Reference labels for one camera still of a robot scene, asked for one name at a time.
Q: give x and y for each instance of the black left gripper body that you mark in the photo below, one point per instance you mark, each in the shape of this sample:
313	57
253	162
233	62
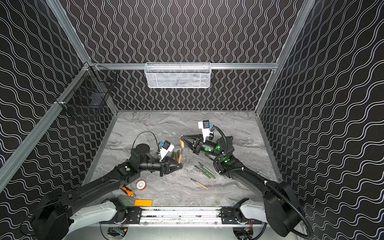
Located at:
162	167

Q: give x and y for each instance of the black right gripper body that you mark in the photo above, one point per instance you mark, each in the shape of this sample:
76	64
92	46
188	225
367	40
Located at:
198	146

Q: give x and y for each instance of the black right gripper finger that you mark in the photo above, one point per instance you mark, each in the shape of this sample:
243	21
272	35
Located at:
189	138
190	145

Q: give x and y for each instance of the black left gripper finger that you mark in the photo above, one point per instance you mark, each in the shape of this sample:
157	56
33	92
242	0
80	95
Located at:
171	169
174	164

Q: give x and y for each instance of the tan pen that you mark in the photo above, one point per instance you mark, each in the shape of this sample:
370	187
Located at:
199	184
181	155

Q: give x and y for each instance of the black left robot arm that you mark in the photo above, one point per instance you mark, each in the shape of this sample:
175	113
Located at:
51	219

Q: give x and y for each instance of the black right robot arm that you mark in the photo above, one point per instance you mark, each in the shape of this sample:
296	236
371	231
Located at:
282	209

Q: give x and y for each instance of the dark green pen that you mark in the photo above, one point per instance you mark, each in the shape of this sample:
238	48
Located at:
203	172

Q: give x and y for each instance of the light green pen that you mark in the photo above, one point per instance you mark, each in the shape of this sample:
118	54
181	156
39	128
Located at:
209	172

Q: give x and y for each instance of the red white tape roll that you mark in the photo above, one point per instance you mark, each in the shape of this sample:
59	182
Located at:
141	185

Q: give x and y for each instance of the orange utility knife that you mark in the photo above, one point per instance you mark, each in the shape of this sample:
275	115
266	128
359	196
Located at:
128	192

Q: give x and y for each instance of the yellow card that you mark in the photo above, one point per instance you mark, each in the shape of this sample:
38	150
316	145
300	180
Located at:
143	203

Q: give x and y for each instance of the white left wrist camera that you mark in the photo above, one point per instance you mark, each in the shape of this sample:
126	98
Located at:
165	148

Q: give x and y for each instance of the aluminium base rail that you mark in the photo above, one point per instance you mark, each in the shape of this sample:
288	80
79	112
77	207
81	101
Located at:
110	215

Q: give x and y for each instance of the white wire mesh basket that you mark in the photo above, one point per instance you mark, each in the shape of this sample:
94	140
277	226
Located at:
178	74

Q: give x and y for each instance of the black wire mesh basket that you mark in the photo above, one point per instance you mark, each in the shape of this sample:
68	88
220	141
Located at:
91	96

